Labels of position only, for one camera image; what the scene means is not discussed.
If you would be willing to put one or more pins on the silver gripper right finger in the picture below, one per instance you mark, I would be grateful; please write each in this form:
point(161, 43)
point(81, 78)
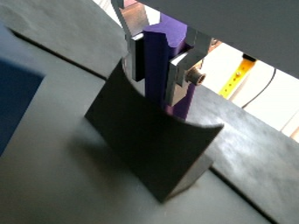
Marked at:
point(184, 63)

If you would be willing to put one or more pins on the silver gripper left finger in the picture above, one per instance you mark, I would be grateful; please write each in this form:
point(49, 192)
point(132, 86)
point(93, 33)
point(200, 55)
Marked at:
point(133, 18)

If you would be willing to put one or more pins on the purple star-profile bar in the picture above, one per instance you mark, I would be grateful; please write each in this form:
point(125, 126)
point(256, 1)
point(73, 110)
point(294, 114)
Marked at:
point(164, 44)

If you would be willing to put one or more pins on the black curved fixture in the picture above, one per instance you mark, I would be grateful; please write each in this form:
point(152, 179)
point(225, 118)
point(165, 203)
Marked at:
point(161, 147)

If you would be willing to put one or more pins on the blue shape-sorter block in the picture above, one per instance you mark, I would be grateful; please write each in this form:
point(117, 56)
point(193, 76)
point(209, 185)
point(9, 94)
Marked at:
point(20, 84)

